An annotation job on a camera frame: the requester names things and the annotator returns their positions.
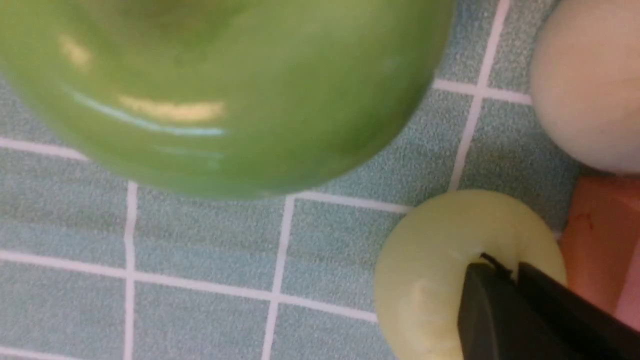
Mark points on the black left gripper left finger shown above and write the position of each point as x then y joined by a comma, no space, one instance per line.
495,322

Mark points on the green apple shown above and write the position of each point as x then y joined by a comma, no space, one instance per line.
225,99

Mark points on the yellow bun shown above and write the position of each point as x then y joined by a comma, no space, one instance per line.
419,274

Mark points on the white bun left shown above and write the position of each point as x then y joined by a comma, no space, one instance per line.
585,82

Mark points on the green checkered tablecloth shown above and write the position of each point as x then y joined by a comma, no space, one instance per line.
95,268

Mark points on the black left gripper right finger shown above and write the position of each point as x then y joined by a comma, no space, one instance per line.
589,332

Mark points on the orange cube block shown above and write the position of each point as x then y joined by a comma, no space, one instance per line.
600,245

